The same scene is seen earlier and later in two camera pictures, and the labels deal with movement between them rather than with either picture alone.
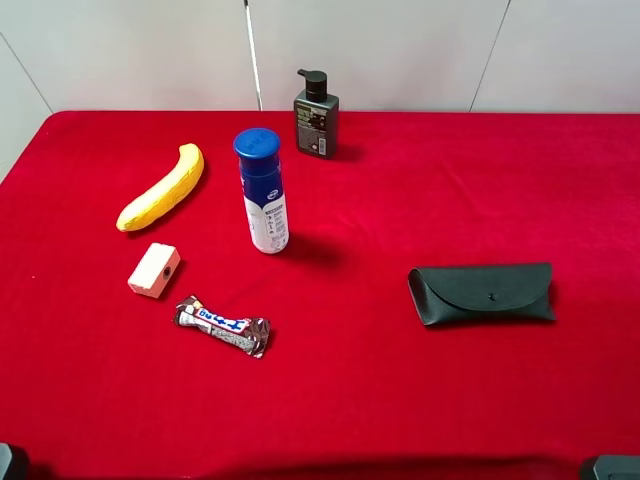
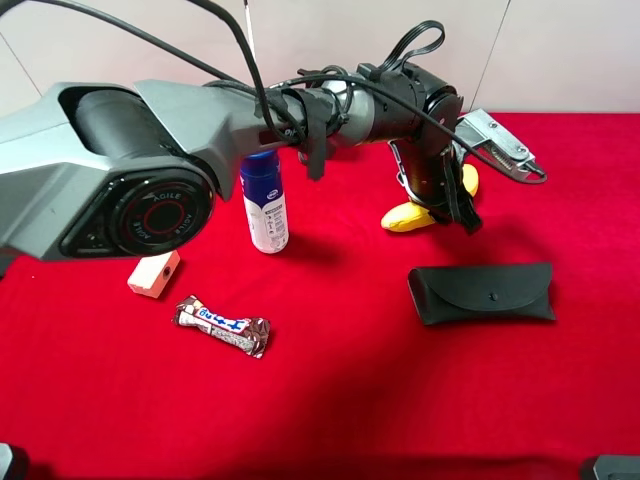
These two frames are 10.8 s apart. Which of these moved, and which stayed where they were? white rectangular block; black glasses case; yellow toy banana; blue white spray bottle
Moved: yellow toy banana
Stayed: white rectangular block; blue white spray bottle; black glasses case
